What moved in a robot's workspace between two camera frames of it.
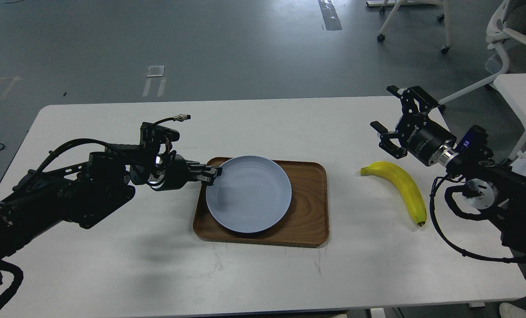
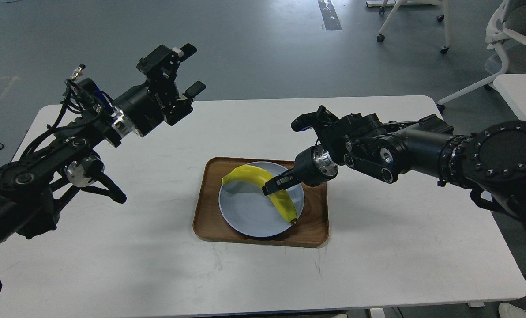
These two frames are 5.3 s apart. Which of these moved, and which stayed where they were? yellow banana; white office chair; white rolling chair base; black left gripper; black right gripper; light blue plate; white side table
Moved: black left gripper; yellow banana; black right gripper; light blue plate
Stayed: white rolling chair base; white office chair; white side table
